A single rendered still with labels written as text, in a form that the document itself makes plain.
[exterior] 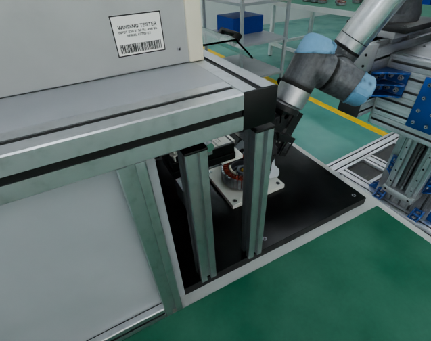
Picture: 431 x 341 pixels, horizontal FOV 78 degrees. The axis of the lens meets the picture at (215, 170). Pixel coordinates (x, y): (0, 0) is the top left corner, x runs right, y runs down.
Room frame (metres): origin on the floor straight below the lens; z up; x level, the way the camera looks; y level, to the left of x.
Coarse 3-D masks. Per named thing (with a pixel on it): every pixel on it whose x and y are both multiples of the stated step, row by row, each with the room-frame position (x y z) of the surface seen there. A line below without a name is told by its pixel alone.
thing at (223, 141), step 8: (224, 136) 0.51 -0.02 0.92; (216, 144) 0.48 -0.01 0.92; (224, 144) 0.48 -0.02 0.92; (232, 144) 0.48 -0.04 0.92; (216, 152) 0.46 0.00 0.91; (224, 152) 0.47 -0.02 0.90; (232, 152) 0.48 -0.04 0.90; (240, 152) 0.50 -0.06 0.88; (168, 160) 0.46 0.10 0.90; (208, 160) 0.45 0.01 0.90; (216, 160) 0.46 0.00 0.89; (224, 160) 0.47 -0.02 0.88; (232, 160) 0.48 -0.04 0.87; (168, 168) 0.44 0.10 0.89; (176, 176) 0.42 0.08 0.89
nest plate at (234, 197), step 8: (216, 168) 0.57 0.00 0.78; (216, 176) 0.54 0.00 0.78; (216, 184) 0.51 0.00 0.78; (224, 184) 0.51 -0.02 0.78; (272, 184) 0.50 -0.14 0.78; (280, 184) 0.50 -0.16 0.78; (224, 192) 0.48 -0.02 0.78; (232, 192) 0.48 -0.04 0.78; (240, 192) 0.47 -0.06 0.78; (272, 192) 0.48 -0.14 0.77; (232, 200) 0.45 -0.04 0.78; (240, 200) 0.45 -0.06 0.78
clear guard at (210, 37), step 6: (204, 30) 0.88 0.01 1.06; (210, 30) 0.88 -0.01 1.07; (204, 36) 0.81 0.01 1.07; (210, 36) 0.80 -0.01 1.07; (216, 36) 0.80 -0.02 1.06; (222, 36) 0.80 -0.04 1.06; (228, 36) 0.79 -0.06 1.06; (204, 42) 0.74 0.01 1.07; (210, 42) 0.73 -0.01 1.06; (216, 42) 0.73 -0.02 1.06; (222, 42) 0.74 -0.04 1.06; (228, 42) 0.83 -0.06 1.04; (234, 42) 0.78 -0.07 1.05; (228, 48) 0.90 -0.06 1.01; (234, 48) 0.84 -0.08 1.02; (240, 48) 0.78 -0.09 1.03; (246, 54) 0.79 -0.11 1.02
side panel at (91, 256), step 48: (48, 192) 0.19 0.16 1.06; (96, 192) 0.21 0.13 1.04; (144, 192) 0.22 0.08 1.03; (0, 240) 0.17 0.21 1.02; (48, 240) 0.18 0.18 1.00; (96, 240) 0.20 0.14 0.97; (144, 240) 0.21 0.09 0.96; (0, 288) 0.16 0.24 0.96; (48, 288) 0.17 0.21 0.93; (96, 288) 0.19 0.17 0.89; (144, 288) 0.21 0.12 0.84; (0, 336) 0.14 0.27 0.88; (48, 336) 0.15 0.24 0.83; (96, 336) 0.17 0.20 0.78
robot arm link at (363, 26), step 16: (368, 0) 0.70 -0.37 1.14; (384, 0) 0.67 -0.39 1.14; (400, 0) 0.67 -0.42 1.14; (352, 16) 0.72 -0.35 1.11; (368, 16) 0.68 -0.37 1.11; (384, 16) 0.67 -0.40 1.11; (352, 32) 0.68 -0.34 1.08; (368, 32) 0.67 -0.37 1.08; (336, 48) 0.69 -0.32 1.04; (352, 48) 0.68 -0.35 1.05
